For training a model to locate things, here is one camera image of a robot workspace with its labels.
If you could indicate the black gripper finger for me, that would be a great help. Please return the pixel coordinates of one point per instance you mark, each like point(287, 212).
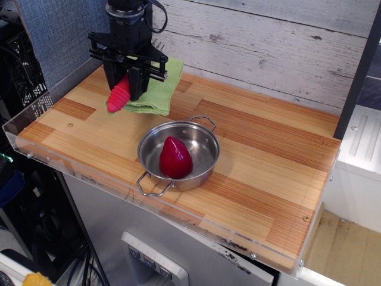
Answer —
point(115, 69)
point(138, 82)

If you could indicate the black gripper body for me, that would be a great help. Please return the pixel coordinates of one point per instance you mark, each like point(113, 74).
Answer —
point(132, 25)

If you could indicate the red handled grey fork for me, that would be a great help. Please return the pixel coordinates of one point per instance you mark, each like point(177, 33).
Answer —
point(157, 73)

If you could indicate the dark red plastic fruit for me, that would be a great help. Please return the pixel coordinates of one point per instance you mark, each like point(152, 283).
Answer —
point(175, 159)

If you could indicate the black plastic crate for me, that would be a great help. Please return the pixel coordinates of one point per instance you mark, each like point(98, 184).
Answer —
point(22, 80)

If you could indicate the clear acrylic table guard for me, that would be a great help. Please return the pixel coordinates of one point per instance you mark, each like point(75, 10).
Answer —
point(261, 198)

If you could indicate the silver toy appliance cabinet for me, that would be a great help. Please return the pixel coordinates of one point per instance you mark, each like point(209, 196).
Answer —
point(106, 217)

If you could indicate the white ribbed box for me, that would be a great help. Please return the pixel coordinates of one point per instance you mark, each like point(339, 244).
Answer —
point(353, 189)

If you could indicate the black vertical post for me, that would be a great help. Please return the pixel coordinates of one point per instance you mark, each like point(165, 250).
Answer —
point(360, 77)

